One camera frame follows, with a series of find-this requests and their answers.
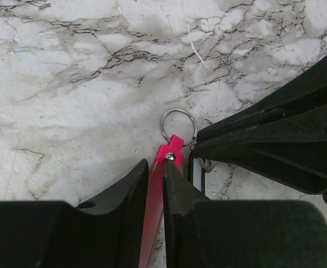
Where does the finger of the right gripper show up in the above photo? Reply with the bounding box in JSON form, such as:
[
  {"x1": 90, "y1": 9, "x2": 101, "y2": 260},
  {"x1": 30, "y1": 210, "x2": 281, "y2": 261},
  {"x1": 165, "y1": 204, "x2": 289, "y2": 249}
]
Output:
[
  {"x1": 198, "y1": 55, "x2": 327, "y2": 140},
  {"x1": 194, "y1": 104, "x2": 327, "y2": 203}
]

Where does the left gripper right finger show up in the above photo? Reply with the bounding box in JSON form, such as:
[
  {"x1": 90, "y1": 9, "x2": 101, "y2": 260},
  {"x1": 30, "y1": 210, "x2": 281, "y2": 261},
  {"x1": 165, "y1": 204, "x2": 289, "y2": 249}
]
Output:
[{"x1": 162, "y1": 160, "x2": 327, "y2": 267}]

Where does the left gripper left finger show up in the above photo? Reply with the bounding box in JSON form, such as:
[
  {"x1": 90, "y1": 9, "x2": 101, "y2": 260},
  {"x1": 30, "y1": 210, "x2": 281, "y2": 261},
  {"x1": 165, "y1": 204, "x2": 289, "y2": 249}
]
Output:
[{"x1": 0, "y1": 160, "x2": 148, "y2": 267}]

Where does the pink keyring strap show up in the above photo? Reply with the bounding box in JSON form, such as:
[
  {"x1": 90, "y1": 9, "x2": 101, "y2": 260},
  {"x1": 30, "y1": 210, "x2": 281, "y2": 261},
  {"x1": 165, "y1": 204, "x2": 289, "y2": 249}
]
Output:
[{"x1": 138, "y1": 108, "x2": 198, "y2": 268}]

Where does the black head silver key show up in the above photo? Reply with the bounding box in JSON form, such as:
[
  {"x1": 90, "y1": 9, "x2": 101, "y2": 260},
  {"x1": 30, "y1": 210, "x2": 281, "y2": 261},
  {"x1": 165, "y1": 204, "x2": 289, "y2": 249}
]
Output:
[{"x1": 187, "y1": 149, "x2": 216, "y2": 194}]

